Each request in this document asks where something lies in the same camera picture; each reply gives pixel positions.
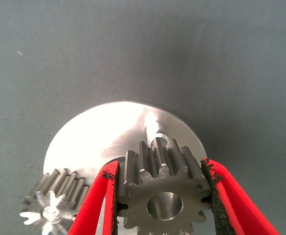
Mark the round metal plate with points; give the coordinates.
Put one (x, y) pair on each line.
(91, 137)

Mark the dark table cloth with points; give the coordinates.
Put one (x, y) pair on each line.
(142, 49)

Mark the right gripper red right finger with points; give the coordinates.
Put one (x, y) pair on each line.
(233, 203)

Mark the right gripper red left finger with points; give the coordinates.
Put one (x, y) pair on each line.
(94, 203)

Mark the small dark steel gear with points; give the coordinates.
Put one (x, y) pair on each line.
(164, 181)

